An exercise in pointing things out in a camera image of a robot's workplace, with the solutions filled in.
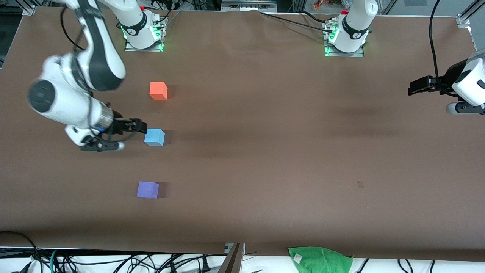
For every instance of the orange foam block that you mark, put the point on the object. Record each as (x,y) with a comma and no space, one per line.
(158,91)

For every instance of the colourful toy figure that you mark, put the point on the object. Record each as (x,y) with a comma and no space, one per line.
(320,4)

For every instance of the black power plug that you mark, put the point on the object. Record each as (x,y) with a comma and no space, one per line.
(205,264)

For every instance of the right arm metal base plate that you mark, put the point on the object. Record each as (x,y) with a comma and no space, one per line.
(130,48)

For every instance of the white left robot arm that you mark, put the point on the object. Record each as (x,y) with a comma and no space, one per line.
(356,22)

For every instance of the purple foam block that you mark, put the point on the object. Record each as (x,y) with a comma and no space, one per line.
(147,189)

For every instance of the green microfiber cloth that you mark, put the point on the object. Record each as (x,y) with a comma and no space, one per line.
(320,261)

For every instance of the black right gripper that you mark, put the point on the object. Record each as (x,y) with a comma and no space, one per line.
(119,126)

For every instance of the grey equipment box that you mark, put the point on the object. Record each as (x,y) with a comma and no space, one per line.
(248,4)

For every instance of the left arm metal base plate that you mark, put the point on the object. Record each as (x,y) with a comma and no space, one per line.
(358,54)

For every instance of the light blue foam block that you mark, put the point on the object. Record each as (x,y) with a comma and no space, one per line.
(155,138)

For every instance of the aluminium frame profile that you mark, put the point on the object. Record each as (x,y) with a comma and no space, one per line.
(468,13)
(30,7)

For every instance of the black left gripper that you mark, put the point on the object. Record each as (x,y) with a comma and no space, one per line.
(444,81)

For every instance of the grey metal post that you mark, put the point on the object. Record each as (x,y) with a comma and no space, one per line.
(233,261)

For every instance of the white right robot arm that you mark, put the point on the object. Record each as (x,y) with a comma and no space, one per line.
(60,102)

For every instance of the brown table mat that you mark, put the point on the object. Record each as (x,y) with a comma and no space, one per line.
(242,212)

